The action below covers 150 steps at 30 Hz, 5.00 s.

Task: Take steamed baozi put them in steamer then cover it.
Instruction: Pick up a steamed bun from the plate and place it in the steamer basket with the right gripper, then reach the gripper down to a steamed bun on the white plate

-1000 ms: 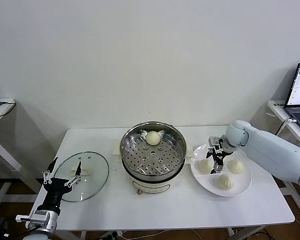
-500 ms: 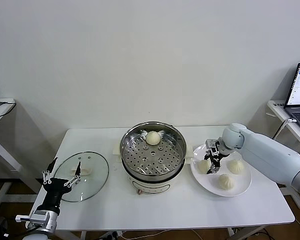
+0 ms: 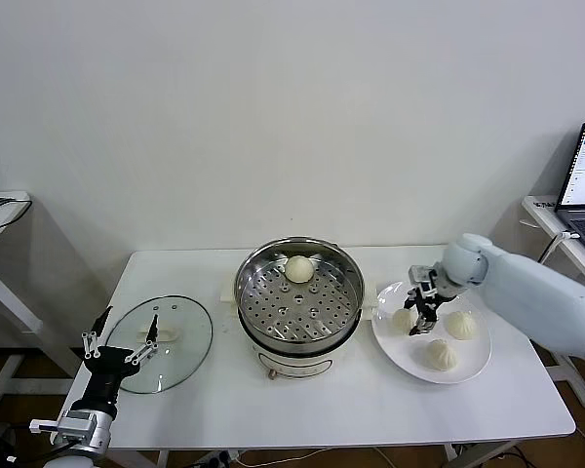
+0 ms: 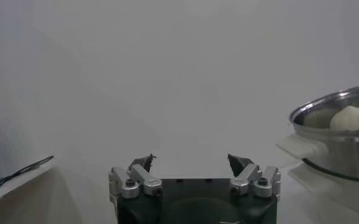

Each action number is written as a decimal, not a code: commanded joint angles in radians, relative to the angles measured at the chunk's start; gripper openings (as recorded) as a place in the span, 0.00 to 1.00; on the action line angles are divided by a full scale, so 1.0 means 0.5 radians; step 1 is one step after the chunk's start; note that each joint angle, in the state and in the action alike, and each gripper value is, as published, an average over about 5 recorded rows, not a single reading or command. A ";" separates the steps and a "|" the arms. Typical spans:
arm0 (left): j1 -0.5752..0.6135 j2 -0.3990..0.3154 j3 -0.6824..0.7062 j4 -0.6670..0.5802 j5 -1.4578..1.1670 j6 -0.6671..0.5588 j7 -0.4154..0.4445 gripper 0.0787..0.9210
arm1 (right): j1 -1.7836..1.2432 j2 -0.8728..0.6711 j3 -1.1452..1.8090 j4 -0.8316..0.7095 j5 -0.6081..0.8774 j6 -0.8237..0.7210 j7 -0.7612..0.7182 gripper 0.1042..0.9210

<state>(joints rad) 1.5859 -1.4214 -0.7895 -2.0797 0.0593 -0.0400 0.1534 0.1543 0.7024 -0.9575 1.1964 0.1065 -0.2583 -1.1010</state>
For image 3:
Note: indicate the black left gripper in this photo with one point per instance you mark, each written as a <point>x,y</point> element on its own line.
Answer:
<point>108,365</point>

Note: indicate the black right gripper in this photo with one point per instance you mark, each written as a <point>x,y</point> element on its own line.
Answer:
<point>429,306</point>

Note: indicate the white steamed baozi bun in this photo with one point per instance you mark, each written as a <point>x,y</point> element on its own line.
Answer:
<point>402,324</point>
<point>462,325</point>
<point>441,354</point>
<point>299,268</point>

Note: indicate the round glass pot lid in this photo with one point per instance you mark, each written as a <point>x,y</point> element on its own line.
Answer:
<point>190,341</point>

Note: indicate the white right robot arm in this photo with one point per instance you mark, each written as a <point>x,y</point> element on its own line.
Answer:
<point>517,287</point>

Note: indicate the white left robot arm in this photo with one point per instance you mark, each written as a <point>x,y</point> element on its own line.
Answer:
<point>90,429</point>

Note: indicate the perforated stainless steamer basket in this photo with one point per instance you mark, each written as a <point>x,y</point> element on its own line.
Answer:
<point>292,317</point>

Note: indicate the round white plate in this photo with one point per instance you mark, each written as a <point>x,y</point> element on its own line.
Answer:
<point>395,356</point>

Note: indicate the white electric cooking pot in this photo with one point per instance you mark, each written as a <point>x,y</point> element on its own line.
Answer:
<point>297,363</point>

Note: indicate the white side desk with laptop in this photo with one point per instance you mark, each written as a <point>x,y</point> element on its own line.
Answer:
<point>546,217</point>

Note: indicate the black and white label sticker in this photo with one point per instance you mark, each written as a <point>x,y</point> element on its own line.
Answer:
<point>543,205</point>

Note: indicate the open grey laptop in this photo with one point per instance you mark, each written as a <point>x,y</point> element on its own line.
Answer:
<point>582,166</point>

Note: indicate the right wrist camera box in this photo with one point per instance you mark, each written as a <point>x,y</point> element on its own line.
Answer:
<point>421,279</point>

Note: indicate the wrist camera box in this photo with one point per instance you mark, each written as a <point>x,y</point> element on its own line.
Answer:
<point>421,279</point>
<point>45,425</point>

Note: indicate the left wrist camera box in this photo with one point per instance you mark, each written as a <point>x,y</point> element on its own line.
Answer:
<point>45,425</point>

